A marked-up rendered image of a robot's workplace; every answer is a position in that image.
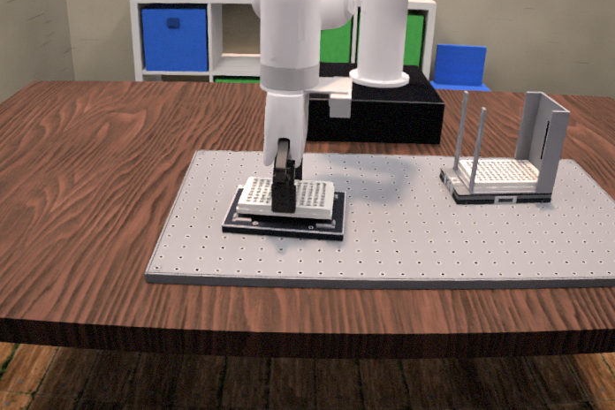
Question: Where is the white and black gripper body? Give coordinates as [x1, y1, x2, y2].
[261, 84, 309, 168]

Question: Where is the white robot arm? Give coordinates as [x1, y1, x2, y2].
[251, 0, 409, 118]

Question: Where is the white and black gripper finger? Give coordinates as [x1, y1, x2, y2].
[286, 157, 303, 180]
[271, 138, 296, 214]

